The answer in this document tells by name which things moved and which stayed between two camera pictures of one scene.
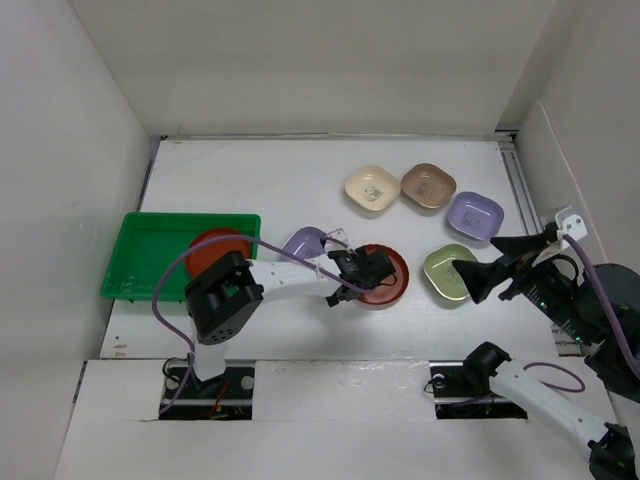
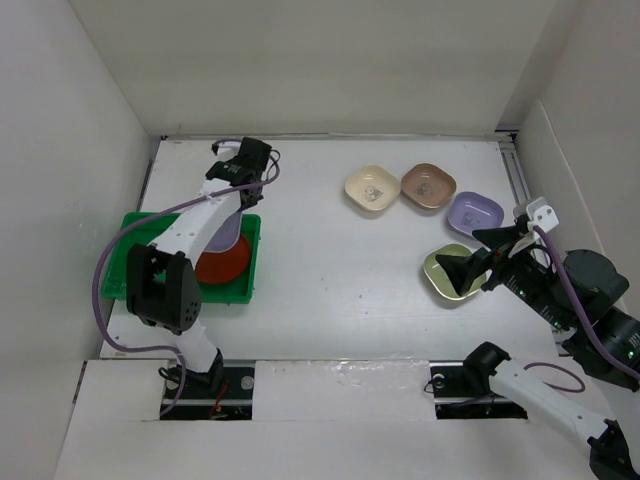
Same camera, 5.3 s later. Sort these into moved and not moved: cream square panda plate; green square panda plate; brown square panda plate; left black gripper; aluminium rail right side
Moved: left black gripper
Not moved: brown square panda plate; green square panda plate; cream square panda plate; aluminium rail right side
